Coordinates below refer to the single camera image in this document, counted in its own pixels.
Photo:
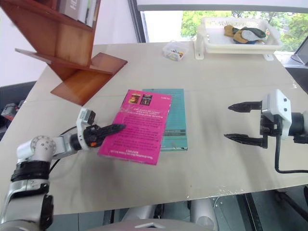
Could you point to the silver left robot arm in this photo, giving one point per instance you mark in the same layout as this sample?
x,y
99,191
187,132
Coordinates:
x,y
36,151

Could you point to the grey book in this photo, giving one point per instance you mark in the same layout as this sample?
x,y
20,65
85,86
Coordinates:
x,y
71,8

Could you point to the black window frame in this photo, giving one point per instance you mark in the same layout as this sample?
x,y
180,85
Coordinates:
x,y
138,21

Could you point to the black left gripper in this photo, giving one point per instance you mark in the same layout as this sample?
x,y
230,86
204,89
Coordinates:
x,y
92,136

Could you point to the dark laptop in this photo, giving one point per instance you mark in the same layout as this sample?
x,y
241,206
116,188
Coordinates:
x,y
297,61

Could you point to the pink book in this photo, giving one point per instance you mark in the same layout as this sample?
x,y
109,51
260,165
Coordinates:
x,y
142,134

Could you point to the small clear plastic box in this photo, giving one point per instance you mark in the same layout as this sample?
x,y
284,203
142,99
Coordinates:
x,y
175,51

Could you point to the wooden zigzag bookshelf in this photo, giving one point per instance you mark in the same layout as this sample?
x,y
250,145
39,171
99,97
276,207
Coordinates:
x,y
72,41

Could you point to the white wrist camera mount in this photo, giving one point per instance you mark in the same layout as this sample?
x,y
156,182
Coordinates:
x,y
83,120
280,106

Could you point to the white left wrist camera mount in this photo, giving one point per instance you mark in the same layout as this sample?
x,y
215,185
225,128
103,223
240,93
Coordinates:
x,y
83,120

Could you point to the yellow green grey cloths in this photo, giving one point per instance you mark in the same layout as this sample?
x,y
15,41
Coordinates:
x,y
245,34

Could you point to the white plastic basket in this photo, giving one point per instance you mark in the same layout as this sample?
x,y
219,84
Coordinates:
x,y
216,47

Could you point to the teal book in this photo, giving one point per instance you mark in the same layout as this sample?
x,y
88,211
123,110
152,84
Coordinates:
x,y
176,115

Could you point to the dark chair base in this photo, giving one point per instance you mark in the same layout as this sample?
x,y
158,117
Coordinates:
x,y
292,199

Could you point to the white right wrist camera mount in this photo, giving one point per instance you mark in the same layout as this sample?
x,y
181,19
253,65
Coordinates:
x,y
280,106

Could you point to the silver robot torso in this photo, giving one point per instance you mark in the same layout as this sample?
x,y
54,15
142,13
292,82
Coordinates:
x,y
163,216

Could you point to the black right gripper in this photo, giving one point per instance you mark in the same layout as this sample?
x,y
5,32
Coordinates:
x,y
269,130

